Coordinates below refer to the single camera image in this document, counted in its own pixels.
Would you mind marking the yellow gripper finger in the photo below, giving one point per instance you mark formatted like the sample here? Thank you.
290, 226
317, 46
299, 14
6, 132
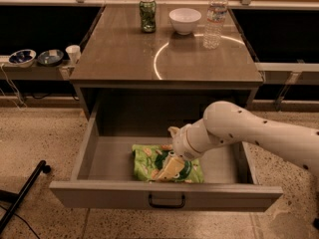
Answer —
169, 166
173, 130

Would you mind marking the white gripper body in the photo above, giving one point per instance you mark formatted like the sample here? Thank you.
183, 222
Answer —
181, 143

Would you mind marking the green rice chip bag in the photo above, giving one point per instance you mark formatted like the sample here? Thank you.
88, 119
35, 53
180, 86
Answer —
149, 159

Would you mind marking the grey top drawer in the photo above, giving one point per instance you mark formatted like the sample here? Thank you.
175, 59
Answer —
103, 174

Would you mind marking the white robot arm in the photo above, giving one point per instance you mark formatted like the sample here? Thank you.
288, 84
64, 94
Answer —
224, 123

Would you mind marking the grey cabinet with top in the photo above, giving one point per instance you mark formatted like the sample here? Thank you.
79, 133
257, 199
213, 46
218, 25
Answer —
120, 55

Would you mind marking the white bowl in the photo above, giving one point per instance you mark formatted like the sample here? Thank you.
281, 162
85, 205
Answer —
184, 20

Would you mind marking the low side shelf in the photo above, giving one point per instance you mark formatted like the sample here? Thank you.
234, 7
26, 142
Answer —
36, 72

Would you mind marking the clear plastic water bottle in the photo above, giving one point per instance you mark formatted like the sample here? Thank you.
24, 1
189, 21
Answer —
215, 18

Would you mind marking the small white paper cup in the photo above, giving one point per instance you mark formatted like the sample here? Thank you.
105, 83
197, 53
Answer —
74, 53

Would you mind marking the green soda can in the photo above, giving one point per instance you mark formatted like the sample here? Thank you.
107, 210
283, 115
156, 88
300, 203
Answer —
148, 15

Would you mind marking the dark green bowl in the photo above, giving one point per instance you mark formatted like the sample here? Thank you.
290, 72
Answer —
50, 58

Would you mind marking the black caster wheel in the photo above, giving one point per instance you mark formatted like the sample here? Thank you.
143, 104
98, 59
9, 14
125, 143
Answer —
315, 223

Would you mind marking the blue patterned bowl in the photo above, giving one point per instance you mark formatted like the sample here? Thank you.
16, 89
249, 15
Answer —
23, 58

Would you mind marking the black stand leg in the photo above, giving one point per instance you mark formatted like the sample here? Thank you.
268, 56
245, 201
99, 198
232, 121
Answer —
15, 199

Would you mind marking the black drawer handle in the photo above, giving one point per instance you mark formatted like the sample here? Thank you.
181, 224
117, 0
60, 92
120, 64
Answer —
166, 203

